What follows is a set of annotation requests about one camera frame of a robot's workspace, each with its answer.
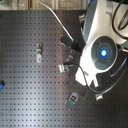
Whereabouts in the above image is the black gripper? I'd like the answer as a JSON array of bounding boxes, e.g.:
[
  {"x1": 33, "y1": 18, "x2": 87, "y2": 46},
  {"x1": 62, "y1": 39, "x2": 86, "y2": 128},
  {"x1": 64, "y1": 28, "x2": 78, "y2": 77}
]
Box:
[{"x1": 58, "y1": 35, "x2": 84, "y2": 73}]

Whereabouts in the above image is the metal cable clip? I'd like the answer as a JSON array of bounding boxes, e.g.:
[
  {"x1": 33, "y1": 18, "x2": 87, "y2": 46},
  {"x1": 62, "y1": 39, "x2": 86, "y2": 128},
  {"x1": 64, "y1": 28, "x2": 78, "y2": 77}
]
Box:
[{"x1": 36, "y1": 42, "x2": 43, "y2": 63}]

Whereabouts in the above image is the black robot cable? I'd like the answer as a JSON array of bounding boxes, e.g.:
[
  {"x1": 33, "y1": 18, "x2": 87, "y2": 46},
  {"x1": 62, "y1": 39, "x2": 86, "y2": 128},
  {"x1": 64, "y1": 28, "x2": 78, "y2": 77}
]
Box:
[{"x1": 73, "y1": 55, "x2": 128, "y2": 96}]

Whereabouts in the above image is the white cable with green tip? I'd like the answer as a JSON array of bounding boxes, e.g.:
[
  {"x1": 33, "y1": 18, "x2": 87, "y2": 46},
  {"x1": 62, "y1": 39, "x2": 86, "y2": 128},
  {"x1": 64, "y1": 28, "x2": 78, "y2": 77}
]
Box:
[{"x1": 37, "y1": 0, "x2": 73, "y2": 39}]

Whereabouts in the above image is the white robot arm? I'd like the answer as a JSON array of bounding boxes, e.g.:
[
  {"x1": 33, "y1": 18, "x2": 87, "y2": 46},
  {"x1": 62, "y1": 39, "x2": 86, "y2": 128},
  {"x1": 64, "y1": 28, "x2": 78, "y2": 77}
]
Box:
[{"x1": 61, "y1": 0, "x2": 128, "y2": 86}]

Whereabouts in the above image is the grey camera mount block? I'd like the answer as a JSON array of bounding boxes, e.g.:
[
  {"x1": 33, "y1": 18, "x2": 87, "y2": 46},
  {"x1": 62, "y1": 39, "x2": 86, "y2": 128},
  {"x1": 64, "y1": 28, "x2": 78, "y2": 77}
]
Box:
[{"x1": 65, "y1": 92, "x2": 79, "y2": 109}]

